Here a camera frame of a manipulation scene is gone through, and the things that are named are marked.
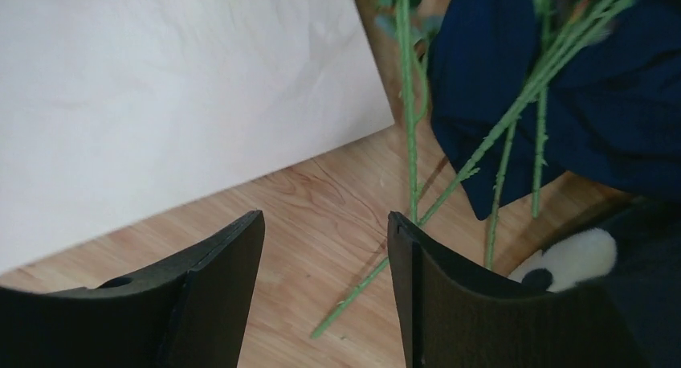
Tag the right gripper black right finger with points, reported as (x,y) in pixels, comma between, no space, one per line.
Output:
(455,313)

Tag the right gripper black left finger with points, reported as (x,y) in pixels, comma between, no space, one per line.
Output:
(187,310)

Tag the fake rose stem four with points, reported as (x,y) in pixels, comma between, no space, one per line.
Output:
(498,191)

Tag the wrapping paper sheet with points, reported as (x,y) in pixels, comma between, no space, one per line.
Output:
(113,111)

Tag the fake rose stem two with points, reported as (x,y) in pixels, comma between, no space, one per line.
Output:
(413,32)

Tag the fake rose stem one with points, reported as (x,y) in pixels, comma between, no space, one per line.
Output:
(585,24)

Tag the fake rose stem three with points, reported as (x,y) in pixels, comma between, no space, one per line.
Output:
(544,12)

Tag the black floral plush blanket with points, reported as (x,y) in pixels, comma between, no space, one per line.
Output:
(634,253)

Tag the navy blue cloth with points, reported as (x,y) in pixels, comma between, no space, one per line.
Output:
(613,111)

